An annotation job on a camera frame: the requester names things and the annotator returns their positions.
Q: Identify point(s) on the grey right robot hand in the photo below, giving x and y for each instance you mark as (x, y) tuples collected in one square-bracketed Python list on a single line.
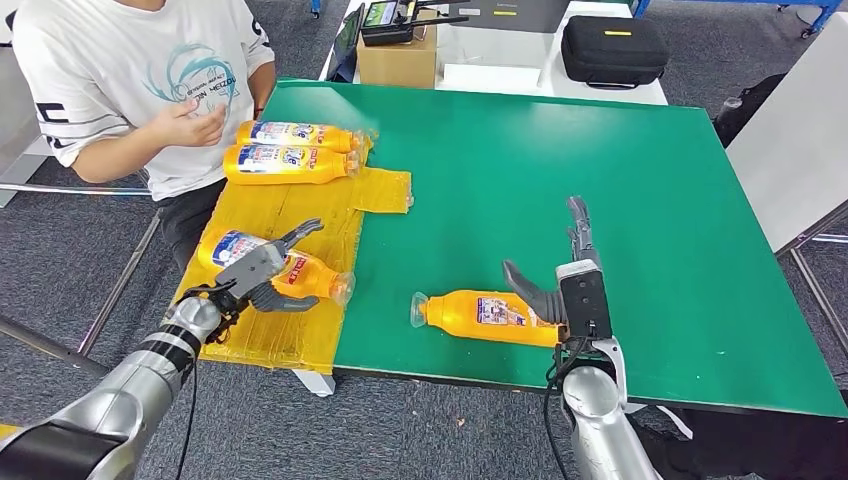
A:
[(540, 301)]

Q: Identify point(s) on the person's right hand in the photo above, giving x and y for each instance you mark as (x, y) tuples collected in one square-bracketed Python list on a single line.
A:
[(189, 126)]

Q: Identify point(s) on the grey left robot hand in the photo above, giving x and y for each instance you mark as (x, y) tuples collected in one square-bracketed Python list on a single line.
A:
[(285, 305)]

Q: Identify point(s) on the orange detergent bottle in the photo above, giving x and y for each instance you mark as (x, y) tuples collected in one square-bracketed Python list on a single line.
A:
[(291, 134), (311, 278), (464, 318), (291, 172)]

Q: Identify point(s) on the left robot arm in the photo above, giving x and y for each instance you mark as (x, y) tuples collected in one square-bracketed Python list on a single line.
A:
[(132, 371)]

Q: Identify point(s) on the person's left forearm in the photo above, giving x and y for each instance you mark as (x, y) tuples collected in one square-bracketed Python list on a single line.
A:
[(264, 86)]

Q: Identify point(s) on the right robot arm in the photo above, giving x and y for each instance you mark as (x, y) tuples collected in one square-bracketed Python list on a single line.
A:
[(596, 424)]

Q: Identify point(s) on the person's right forearm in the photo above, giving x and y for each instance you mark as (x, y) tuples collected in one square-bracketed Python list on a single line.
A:
[(112, 159)]

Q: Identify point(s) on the yellow taped cardboard board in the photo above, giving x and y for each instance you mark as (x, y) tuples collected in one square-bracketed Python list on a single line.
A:
[(298, 344)]

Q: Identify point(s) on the white table foot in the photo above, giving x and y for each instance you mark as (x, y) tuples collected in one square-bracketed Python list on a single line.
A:
[(318, 384)]

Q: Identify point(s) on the person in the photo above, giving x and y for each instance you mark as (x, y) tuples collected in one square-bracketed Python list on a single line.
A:
[(762, 450), (99, 79)]

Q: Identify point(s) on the grey folding table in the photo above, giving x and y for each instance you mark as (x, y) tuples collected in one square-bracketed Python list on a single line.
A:
[(795, 132), (13, 112)]

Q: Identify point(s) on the black tablet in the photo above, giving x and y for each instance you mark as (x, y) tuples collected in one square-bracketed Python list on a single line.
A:
[(346, 46)]

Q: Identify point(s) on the brown cardboard box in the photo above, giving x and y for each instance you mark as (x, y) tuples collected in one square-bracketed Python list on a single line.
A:
[(397, 66)]

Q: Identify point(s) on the black remote controller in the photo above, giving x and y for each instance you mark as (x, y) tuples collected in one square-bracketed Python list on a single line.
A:
[(386, 26)]

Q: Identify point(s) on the white flat box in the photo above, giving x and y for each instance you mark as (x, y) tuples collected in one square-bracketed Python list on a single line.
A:
[(490, 78)]

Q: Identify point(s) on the black carrying case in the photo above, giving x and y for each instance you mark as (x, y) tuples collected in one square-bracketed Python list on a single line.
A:
[(615, 56)]

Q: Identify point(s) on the white table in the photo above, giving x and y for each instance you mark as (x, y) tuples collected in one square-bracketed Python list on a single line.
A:
[(490, 50)]

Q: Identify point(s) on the grey case with yellow sticker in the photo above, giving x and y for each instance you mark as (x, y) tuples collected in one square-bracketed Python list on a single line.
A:
[(530, 20)]

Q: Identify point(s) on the black backpack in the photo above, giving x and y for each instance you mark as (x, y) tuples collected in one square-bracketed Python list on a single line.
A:
[(755, 106)]

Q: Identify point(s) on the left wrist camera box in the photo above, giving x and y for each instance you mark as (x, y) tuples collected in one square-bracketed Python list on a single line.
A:
[(258, 268)]

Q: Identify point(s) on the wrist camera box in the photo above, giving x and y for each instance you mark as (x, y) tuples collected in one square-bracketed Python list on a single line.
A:
[(586, 305), (258, 268)]

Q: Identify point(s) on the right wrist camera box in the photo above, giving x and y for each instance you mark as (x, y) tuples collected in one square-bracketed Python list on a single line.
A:
[(586, 305)]

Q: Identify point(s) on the blue metal post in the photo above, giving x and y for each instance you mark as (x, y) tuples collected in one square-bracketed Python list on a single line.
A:
[(316, 6)]

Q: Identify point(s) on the blue metal frame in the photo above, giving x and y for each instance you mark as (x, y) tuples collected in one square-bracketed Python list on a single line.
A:
[(825, 14)]

